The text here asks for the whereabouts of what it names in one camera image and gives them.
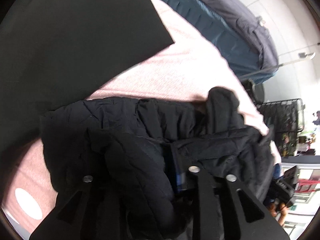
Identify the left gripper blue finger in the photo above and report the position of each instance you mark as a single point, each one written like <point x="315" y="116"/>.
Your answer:
<point x="181" y="177"/>

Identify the black quilted jacket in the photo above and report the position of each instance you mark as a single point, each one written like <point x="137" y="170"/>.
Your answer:
<point x="111" y="162"/>

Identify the right hand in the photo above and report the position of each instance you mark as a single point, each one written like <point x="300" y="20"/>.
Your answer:
<point x="280" y="209"/>

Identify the black round stool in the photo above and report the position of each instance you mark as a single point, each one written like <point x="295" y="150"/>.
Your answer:
<point x="255" y="91"/>

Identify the pink dotted bed sheet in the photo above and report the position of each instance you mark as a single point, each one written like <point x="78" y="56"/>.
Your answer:
<point x="185" y="71"/>

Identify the black folded garment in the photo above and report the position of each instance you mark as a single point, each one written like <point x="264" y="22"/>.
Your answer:
<point x="55" y="52"/>

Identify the grey purple quilt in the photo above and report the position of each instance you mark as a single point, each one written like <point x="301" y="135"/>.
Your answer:
<point x="249" y="27"/>

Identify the black wire rack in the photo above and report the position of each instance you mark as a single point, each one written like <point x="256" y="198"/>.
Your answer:
<point x="287" y="119"/>

